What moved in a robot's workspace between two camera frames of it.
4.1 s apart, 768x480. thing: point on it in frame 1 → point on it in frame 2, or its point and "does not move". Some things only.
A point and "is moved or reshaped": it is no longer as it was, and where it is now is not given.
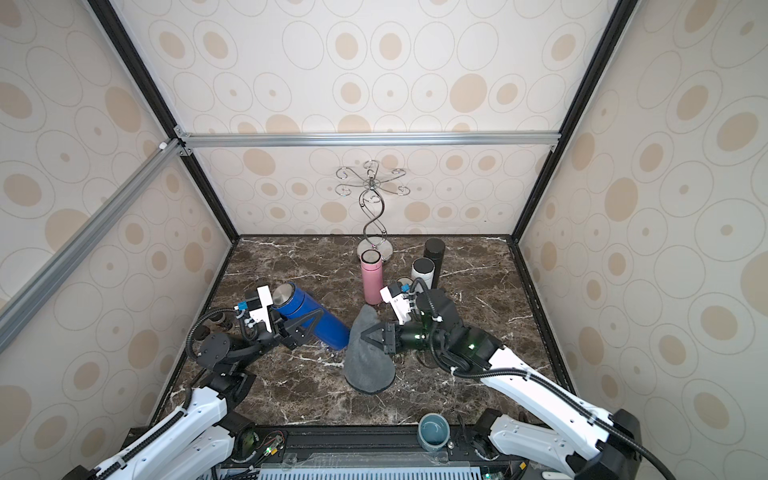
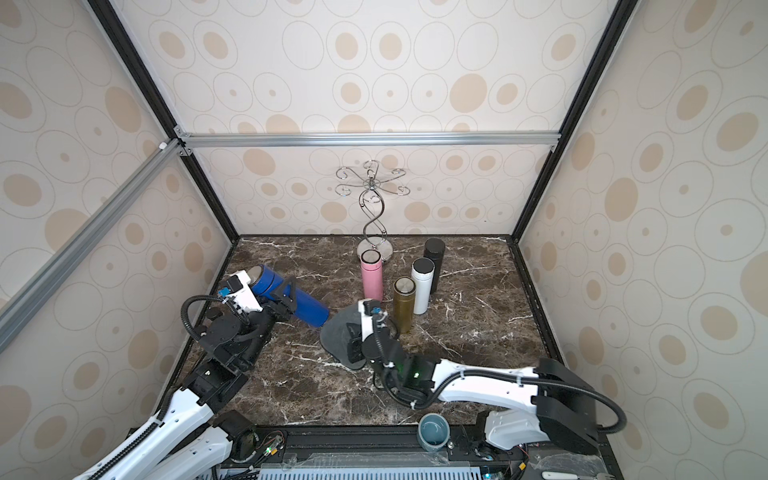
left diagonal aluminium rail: [20, 307] does not move
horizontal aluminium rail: [366, 140] does not move
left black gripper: [289, 337] → [287, 304]
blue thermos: [289, 302] is moved or reshaped
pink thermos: [372, 275] does not move
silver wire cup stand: [372, 199] does not move
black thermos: [434, 249] does not move
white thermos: [423, 268] does not move
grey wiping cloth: [368, 366] is moved or reshaped
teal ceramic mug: [434, 430] does not move
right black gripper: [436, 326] → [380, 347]
